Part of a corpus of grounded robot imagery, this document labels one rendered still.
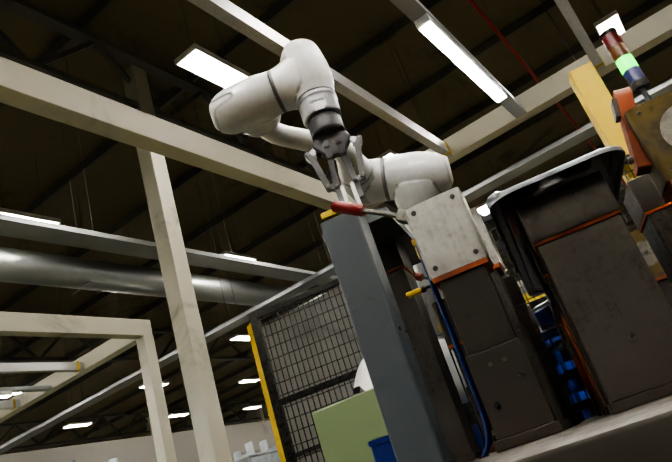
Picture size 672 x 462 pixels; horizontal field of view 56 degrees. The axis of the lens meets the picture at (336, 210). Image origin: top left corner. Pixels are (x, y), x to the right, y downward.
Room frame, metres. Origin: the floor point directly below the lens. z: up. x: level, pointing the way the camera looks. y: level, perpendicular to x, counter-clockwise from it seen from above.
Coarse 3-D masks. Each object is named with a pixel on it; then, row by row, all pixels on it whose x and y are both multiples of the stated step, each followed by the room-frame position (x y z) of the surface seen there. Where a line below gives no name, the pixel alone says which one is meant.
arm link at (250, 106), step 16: (240, 80) 1.17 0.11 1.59; (256, 80) 1.15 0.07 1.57; (224, 96) 1.16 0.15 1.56; (240, 96) 1.15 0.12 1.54; (256, 96) 1.15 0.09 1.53; (272, 96) 1.16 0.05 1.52; (224, 112) 1.17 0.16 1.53; (240, 112) 1.17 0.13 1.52; (256, 112) 1.18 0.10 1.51; (272, 112) 1.19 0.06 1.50; (224, 128) 1.20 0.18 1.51; (240, 128) 1.21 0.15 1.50; (256, 128) 1.23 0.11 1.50; (272, 128) 1.26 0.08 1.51; (288, 128) 1.35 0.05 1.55; (288, 144) 1.37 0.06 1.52; (304, 144) 1.40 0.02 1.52; (336, 160) 1.54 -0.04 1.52; (352, 160) 1.54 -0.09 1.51; (368, 160) 1.64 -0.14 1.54; (368, 176) 1.65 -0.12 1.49
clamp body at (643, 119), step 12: (660, 96) 0.79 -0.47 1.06; (636, 108) 0.80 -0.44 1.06; (648, 108) 0.80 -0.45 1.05; (660, 108) 0.79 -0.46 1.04; (636, 120) 0.80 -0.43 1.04; (648, 120) 0.80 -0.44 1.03; (660, 120) 0.80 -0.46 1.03; (636, 132) 0.81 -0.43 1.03; (648, 132) 0.80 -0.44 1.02; (660, 132) 0.80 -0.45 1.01; (648, 144) 0.81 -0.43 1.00; (660, 144) 0.80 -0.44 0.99; (648, 156) 0.82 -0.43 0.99; (660, 156) 0.80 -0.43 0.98; (660, 168) 0.81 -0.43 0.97; (660, 180) 0.83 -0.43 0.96; (660, 192) 0.86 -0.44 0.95
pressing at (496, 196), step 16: (576, 160) 0.75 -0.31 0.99; (592, 160) 0.79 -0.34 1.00; (608, 160) 0.81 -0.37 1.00; (624, 160) 0.80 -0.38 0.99; (544, 176) 0.76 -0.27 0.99; (560, 176) 0.80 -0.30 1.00; (576, 176) 0.82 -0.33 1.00; (608, 176) 0.87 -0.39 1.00; (496, 192) 0.78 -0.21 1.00; (512, 192) 0.80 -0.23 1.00; (528, 192) 0.82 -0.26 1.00; (544, 192) 0.85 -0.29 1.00; (496, 208) 0.85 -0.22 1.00; (512, 208) 0.87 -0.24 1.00; (496, 224) 0.92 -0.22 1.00; (512, 224) 0.94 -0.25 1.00; (512, 240) 1.04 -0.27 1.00; (528, 240) 1.06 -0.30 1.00; (512, 256) 1.13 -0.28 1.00; (528, 256) 1.16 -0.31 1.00; (528, 272) 1.29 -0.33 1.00; (528, 288) 1.46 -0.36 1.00; (544, 304) 1.68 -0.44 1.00; (544, 320) 1.96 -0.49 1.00
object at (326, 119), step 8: (328, 112) 1.16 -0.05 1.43; (312, 120) 1.16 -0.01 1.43; (320, 120) 1.15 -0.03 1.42; (328, 120) 1.15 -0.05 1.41; (336, 120) 1.16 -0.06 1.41; (312, 128) 1.17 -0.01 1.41; (320, 128) 1.15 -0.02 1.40; (328, 128) 1.16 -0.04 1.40; (336, 128) 1.17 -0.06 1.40; (344, 128) 1.18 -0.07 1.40; (312, 136) 1.18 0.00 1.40; (320, 136) 1.18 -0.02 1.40; (328, 136) 1.18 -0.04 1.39; (336, 136) 1.18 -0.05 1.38; (344, 136) 1.18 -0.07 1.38; (320, 144) 1.18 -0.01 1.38; (344, 144) 1.18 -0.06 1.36; (320, 152) 1.18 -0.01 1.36; (336, 152) 1.18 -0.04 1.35
